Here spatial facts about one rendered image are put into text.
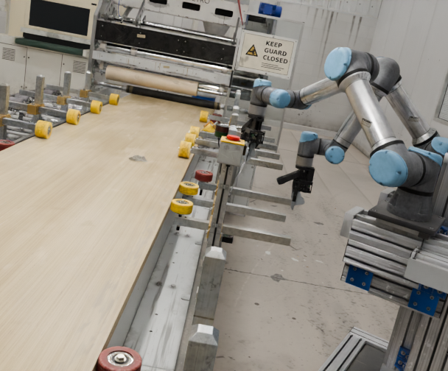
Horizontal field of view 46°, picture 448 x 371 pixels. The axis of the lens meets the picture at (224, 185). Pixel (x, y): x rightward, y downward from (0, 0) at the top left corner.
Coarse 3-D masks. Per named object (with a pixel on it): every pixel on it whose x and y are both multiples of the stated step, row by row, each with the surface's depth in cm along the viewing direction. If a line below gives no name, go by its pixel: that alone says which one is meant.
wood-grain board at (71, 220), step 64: (64, 128) 280; (128, 128) 312; (0, 192) 171; (64, 192) 182; (128, 192) 195; (0, 256) 129; (64, 256) 135; (128, 256) 142; (0, 320) 103; (64, 320) 107
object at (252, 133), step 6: (252, 120) 231; (258, 120) 226; (252, 126) 231; (258, 126) 228; (246, 132) 233; (252, 132) 229; (258, 132) 229; (264, 132) 229; (246, 138) 233; (252, 138) 229; (258, 138) 229
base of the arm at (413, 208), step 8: (400, 192) 181; (408, 192) 178; (416, 192) 177; (424, 192) 177; (432, 192) 178; (392, 200) 183; (400, 200) 180; (408, 200) 178; (416, 200) 177; (424, 200) 178; (392, 208) 181; (400, 208) 179; (408, 208) 177; (416, 208) 177; (424, 208) 178; (400, 216) 179; (408, 216) 177; (416, 216) 177; (424, 216) 178
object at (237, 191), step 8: (200, 184) 243; (208, 184) 242; (216, 184) 244; (232, 192) 243; (240, 192) 243; (248, 192) 243; (256, 192) 244; (264, 200) 244; (272, 200) 243; (280, 200) 243; (288, 200) 243
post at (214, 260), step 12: (216, 252) 86; (204, 264) 86; (216, 264) 86; (204, 276) 87; (216, 276) 87; (204, 288) 87; (216, 288) 87; (204, 300) 88; (216, 300) 88; (204, 312) 88; (192, 324) 89; (204, 324) 89
